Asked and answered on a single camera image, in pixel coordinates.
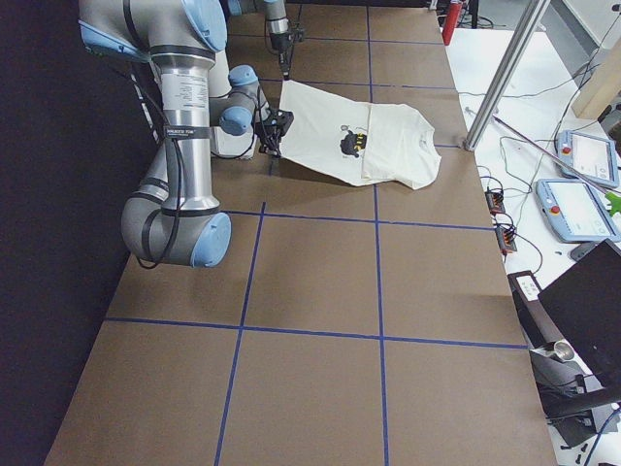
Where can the far orange-black power strip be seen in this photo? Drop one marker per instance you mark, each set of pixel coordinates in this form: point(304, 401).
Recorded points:
point(495, 200)

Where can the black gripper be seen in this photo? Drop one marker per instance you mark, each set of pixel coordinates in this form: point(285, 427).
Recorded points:
point(277, 41)
point(270, 132)

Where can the near blue teach pendant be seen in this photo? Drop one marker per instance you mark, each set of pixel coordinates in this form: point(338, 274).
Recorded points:
point(575, 211)

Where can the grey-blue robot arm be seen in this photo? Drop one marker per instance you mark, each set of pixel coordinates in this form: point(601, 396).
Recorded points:
point(173, 217)
point(280, 31)

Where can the wooden board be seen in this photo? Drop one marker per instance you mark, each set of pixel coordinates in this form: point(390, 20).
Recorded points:
point(604, 84)

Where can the black monitor on stand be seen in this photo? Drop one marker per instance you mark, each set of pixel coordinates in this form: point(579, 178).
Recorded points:
point(572, 328)

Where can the aluminium frame post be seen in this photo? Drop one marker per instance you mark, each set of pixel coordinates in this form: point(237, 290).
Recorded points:
point(517, 45)

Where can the cream long-sleeve printed shirt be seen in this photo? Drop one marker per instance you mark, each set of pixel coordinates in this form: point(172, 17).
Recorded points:
point(359, 143)

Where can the red fire extinguisher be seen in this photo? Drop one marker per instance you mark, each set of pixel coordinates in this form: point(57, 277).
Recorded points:
point(451, 20)

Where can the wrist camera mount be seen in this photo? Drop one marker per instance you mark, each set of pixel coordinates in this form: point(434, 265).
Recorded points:
point(297, 31)

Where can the orange-black power strip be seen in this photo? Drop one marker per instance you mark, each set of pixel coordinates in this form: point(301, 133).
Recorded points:
point(495, 200)
point(506, 233)

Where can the near orange-black power strip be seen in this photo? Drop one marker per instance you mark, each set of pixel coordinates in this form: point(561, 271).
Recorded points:
point(506, 233)

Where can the blue teach pendant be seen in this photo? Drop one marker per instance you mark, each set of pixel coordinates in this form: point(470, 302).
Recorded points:
point(591, 156)
point(575, 211)

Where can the far blue teach pendant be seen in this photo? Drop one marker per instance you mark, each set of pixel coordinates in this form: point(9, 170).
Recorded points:
point(591, 156)

